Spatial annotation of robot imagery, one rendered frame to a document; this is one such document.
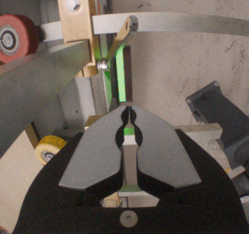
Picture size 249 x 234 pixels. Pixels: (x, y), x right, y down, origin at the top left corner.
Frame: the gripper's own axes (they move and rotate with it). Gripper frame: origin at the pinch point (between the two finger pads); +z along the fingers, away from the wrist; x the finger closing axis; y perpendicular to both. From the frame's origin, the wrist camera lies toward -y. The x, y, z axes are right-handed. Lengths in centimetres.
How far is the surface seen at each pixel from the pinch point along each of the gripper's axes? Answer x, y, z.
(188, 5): 43, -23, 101
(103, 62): -4.3, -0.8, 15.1
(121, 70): -2.2, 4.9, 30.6
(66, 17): -9.2, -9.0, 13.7
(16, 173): -34.3, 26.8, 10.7
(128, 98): -0.6, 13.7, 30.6
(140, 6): 10, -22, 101
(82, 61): -6.1, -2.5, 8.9
